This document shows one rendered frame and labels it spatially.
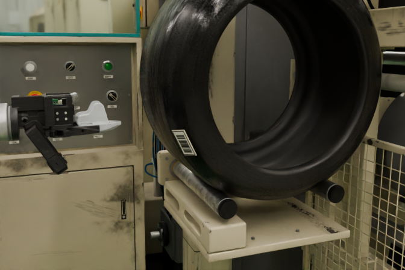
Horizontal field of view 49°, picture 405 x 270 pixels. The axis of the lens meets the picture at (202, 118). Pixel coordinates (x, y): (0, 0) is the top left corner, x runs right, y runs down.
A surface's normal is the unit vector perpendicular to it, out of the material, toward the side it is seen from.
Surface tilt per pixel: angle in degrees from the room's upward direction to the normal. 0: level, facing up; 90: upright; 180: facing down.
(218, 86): 90
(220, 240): 90
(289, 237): 0
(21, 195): 90
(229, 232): 90
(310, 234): 0
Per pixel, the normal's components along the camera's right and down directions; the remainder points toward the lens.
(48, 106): 0.35, 0.15
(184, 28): -0.39, -0.17
